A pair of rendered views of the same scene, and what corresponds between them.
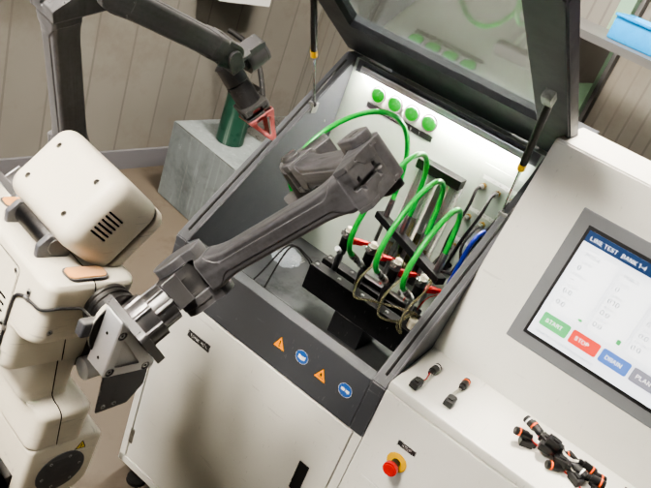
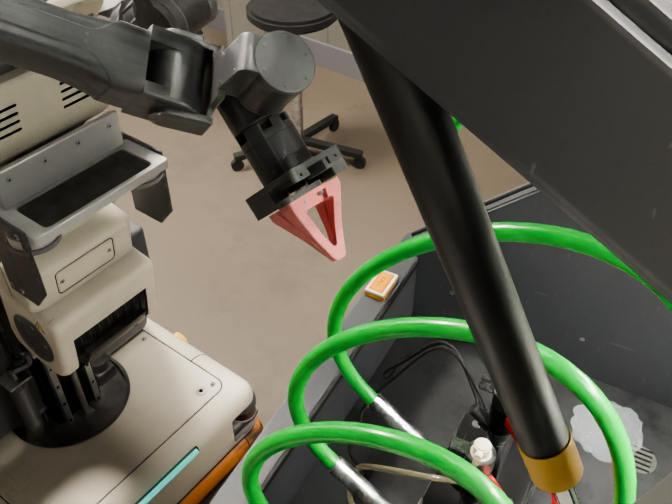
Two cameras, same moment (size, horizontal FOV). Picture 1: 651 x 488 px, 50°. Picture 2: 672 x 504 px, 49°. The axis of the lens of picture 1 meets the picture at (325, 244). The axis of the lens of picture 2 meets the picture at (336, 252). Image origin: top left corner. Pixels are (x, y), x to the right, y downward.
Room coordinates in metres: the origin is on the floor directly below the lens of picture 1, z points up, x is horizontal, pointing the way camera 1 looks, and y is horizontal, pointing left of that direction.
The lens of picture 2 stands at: (1.53, -0.52, 1.69)
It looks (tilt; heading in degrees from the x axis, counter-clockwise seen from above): 41 degrees down; 93
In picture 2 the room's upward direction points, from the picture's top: straight up
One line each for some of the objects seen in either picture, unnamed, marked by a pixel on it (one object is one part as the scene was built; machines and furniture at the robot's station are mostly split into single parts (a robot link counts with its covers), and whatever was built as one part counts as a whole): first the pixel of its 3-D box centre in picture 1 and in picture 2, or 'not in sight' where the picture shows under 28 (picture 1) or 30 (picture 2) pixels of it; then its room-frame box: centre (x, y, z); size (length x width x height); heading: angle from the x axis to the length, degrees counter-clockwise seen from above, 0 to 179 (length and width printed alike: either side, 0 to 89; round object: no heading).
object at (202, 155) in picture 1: (265, 133); not in sight; (3.74, 0.54, 0.46); 0.97 x 0.76 x 0.92; 146
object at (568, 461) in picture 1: (563, 456); not in sight; (1.22, -0.65, 1.01); 0.23 x 0.11 x 0.06; 64
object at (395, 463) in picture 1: (392, 466); not in sight; (1.23, -0.33, 0.80); 0.05 x 0.04 x 0.05; 64
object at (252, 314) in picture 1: (269, 327); (308, 433); (1.46, 0.06, 0.87); 0.62 x 0.04 x 0.16; 64
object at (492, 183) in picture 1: (480, 223); not in sight; (1.81, -0.38, 1.20); 0.13 x 0.03 x 0.31; 64
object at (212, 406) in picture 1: (223, 443); not in sight; (1.45, 0.07, 0.44); 0.65 x 0.02 x 0.68; 64
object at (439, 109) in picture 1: (440, 110); not in sight; (1.91, -0.16, 1.43); 0.54 x 0.03 x 0.02; 64
